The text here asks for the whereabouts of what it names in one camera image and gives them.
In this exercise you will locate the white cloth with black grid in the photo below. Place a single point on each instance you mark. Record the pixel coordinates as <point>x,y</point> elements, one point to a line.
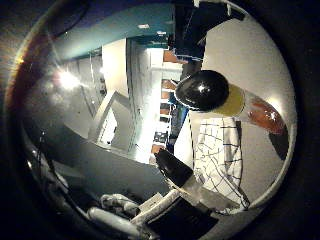
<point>218,160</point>

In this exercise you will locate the shelf unit with brown compartments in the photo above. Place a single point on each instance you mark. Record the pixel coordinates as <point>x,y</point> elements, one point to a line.
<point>166,85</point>

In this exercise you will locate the spray bottle with orange liquid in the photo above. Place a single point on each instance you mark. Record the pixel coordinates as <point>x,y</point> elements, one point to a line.
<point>201,90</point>

